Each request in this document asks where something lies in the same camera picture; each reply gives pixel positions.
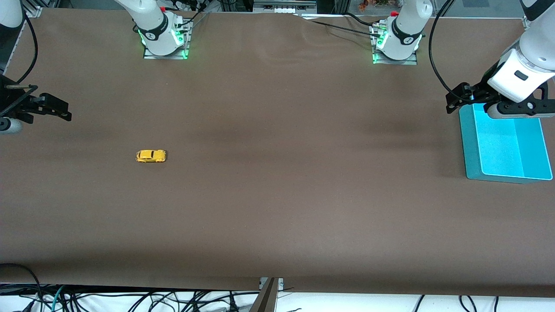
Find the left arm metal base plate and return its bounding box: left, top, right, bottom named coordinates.
left=372, top=24, right=418, bottom=66

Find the brown table cover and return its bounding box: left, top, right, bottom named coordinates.
left=0, top=8, right=555, bottom=298

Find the black looped floor cable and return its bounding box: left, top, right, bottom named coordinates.
left=0, top=263, right=45, bottom=312

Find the black base cable bundle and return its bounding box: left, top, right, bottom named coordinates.
left=173, top=0, right=211, bottom=32

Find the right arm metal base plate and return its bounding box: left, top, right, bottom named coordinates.
left=143, top=19, right=190, bottom=60

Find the cyan plastic storage bin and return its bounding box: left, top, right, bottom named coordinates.
left=459, top=103, right=554, bottom=184

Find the thin black base cable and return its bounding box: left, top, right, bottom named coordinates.
left=309, top=20, right=383, bottom=39
left=345, top=12, right=382, bottom=28

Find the yellow beetle toy car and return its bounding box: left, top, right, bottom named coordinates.
left=135, top=149, right=167, bottom=163

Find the grey angled support beam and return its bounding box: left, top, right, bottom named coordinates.
left=249, top=279, right=279, bottom=312

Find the teal floor cable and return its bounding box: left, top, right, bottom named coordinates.
left=50, top=285, right=66, bottom=312

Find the white power strip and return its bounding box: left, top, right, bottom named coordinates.
left=253, top=0, right=317, bottom=14

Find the orange background object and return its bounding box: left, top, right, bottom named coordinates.
left=358, top=0, right=393, bottom=12

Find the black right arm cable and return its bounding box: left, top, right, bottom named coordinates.
left=15, top=12, right=39, bottom=85

